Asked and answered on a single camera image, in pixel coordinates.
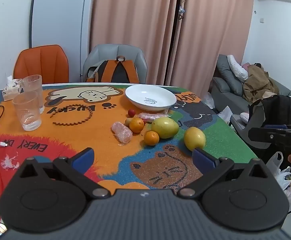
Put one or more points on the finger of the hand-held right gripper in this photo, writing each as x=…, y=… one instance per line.
x=268, y=135

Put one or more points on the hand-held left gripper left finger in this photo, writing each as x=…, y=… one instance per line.
x=84, y=158

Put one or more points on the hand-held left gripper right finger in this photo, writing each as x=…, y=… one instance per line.
x=202, y=158

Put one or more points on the round yellow mango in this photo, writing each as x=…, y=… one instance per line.
x=195, y=138

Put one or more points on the short salmon pink wedge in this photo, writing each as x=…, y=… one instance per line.
x=121, y=132

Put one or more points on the greenish yellow mango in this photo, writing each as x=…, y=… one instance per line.
x=165, y=128

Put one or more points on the small orange mandarin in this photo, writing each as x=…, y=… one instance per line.
x=136, y=125
x=151, y=138

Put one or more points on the long pale pink wedge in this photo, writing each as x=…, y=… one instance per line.
x=151, y=117

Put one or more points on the small red fruit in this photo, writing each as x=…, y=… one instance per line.
x=131, y=112

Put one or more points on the white bowl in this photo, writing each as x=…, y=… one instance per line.
x=148, y=95

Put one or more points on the plastic bag with groceries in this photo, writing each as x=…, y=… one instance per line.
x=283, y=177

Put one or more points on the white plastic bag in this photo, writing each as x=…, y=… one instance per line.
x=225, y=115

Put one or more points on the brown jacket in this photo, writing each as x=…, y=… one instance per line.
x=258, y=83

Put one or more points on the crumpled clear plastic bag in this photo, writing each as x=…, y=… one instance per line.
x=208, y=101

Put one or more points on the grey sofa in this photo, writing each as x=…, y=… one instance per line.
x=225, y=92

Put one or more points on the clear drinking glass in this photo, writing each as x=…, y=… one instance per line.
x=34, y=85
x=28, y=112

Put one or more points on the white pillow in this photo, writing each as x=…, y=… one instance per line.
x=236, y=67

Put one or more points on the crumpled clear plastic wrap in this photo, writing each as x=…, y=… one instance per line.
x=9, y=161

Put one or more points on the orange and black backpack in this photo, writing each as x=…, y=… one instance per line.
x=118, y=72

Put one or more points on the orange chair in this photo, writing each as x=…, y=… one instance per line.
x=41, y=63

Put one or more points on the grey chair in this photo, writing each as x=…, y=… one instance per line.
x=135, y=55

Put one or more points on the pink curtain panel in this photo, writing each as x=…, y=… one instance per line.
x=215, y=30
x=135, y=17

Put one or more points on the white refrigerator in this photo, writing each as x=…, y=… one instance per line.
x=60, y=17

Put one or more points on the small hanging ornament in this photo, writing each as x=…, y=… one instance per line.
x=181, y=11

